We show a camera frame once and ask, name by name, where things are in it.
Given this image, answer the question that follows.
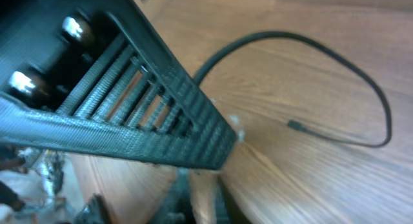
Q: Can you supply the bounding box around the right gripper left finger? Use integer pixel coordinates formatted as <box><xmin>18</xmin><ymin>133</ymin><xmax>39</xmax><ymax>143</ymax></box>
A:
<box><xmin>1</xmin><ymin>0</ymin><xmax>237</xmax><ymax>170</ymax></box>

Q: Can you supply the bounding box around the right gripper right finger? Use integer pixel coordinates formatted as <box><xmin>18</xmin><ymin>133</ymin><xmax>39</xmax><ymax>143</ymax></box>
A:
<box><xmin>215</xmin><ymin>178</ymin><xmax>252</xmax><ymax>224</ymax></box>

